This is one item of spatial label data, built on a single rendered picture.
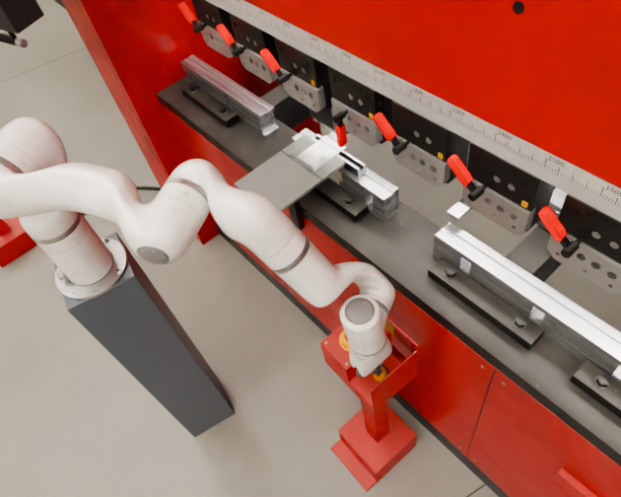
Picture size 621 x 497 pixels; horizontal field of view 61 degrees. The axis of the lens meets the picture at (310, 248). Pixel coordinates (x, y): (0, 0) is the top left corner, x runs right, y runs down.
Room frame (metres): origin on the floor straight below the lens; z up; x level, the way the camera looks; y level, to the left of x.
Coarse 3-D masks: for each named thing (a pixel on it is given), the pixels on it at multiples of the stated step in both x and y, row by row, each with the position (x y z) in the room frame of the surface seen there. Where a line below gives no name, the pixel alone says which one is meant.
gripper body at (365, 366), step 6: (390, 348) 0.55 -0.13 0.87; (354, 354) 0.53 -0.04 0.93; (384, 354) 0.54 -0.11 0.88; (354, 360) 0.53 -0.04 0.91; (360, 360) 0.51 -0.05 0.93; (366, 360) 0.51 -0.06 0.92; (372, 360) 0.52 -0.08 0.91; (378, 360) 0.53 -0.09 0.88; (354, 366) 0.53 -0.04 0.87; (360, 366) 0.51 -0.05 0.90; (366, 366) 0.51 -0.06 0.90; (372, 366) 0.52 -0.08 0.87; (360, 372) 0.51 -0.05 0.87; (366, 372) 0.51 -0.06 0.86
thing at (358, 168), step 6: (318, 138) 1.20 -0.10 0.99; (342, 156) 1.11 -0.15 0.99; (348, 156) 1.09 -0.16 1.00; (348, 162) 1.07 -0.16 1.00; (354, 162) 1.07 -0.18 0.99; (360, 162) 1.06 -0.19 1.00; (348, 168) 1.06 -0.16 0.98; (354, 168) 1.04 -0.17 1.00; (360, 168) 1.05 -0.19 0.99; (354, 174) 1.05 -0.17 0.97; (360, 174) 1.03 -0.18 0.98
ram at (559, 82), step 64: (256, 0) 1.26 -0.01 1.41; (320, 0) 1.05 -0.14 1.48; (384, 0) 0.89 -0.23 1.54; (448, 0) 0.77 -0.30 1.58; (512, 0) 0.68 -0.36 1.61; (576, 0) 0.60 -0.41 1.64; (384, 64) 0.90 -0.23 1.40; (448, 64) 0.76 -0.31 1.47; (512, 64) 0.66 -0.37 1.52; (576, 64) 0.58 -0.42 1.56; (448, 128) 0.75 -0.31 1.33; (512, 128) 0.64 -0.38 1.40; (576, 128) 0.55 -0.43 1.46; (576, 192) 0.52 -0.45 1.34
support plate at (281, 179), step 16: (304, 144) 1.18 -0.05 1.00; (272, 160) 1.15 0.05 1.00; (288, 160) 1.13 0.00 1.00; (336, 160) 1.09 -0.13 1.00; (256, 176) 1.10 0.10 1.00; (272, 176) 1.09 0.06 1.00; (288, 176) 1.07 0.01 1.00; (304, 176) 1.06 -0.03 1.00; (320, 176) 1.04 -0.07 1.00; (256, 192) 1.04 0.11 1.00; (272, 192) 1.02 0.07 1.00; (288, 192) 1.01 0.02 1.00; (304, 192) 0.99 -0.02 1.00
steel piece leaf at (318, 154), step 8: (320, 144) 1.17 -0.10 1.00; (304, 152) 1.15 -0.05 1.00; (312, 152) 1.14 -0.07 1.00; (320, 152) 1.13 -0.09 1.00; (328, 152) 1.13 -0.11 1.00; (336, 152) 1.12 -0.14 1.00; (296, 160) 1.12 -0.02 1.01; (304, 160) 1.12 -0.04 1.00; (312, 160) 1.11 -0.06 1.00; (320, 160) 1.10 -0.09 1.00; (328, 160) 1.09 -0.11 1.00; (312, 168) 1.08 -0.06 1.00
